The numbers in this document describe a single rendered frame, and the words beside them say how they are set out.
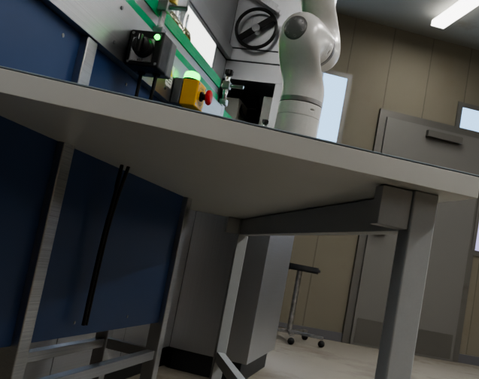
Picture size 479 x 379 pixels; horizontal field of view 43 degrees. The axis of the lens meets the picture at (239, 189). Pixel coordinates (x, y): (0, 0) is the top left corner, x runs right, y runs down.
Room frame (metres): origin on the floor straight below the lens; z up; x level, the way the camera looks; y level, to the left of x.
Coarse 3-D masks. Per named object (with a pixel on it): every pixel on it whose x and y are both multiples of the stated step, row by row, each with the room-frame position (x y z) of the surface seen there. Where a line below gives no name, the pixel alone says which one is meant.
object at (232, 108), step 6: (264, 96) 2.93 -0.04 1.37; (228, 102) 3.00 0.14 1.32; (234, 102) 2.99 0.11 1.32; (240, 102) 3.00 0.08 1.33; (264, 102) 2.93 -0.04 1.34; (270, 102) 2.92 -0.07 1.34; (228, 108) 3.00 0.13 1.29; (234, 108) 2.99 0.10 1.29; (246, 108) 3.13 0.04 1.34; (264, 108) 2.93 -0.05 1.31; (270, 108) 2.92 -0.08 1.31; (234, 114) 2.99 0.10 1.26; (240, 114) 3.04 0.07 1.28; (246, 114) 3.15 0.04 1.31; (264, 114) 2.93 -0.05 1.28
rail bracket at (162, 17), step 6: (162, 0) 1.41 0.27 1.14; (168, 0) 1.41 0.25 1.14; (162, 6) 1.40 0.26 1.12; (168, 6) 1.41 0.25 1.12; (174, 6) 1.40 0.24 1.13; (180, 6) 1.40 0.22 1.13; (186, 6) 1.40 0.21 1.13; (162, 12) 1.41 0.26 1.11; (168, 12) 1.42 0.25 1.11; (162, 18) 1.41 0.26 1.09; (162, 24) 1.41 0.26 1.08; (156, 30) 1.40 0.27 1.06; (162, 30) 1.41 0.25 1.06
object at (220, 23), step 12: (192, 0) 2.28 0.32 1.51; (204, 0) 2.46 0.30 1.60; (216, 0) 2.59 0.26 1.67; (228, 0) 2.75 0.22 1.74; (204, 12) 2.42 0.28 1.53; (216, 12) 2.62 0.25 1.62; (228, 12) 2.78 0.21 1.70; (216, 24) 2.59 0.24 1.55; (228, 24) 2.81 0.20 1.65; (216, 36) 2.62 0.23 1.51; (228, 36) 2.85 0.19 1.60; (228, 48) 2.81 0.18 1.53; (216, 60) 2.75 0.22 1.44; (216, 72) 2.78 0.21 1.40; (228, 96) 3.04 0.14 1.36
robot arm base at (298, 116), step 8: (280, 104) 1.62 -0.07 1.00; (288, 104) 1.59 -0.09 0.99; (296, 104) 1.58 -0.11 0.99; (304, 104) 1.58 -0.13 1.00; (312, 104) 1.59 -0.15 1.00; (280, 112) 1.61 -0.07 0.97; (288, 112) 1.59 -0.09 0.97; (296, 112) 1.58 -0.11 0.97; (304, 112) 1.58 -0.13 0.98; (312, 112) 1.59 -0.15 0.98; (320, 112) 1.62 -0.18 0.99; (280, 120) 1.61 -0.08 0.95; (288, 120) 1.59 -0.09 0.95; (296, 120) 1.58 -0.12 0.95; (304, 120) 1.58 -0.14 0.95; (312, 120) 1.59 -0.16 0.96; (280, 128) 1.60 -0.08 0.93; (288, 128) 1.59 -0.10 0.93; (296, 128) 1.58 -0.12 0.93; (304, 128) 1.58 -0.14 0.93; (312, 128) 1.60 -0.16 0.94; (312, 136) 1.60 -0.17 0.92
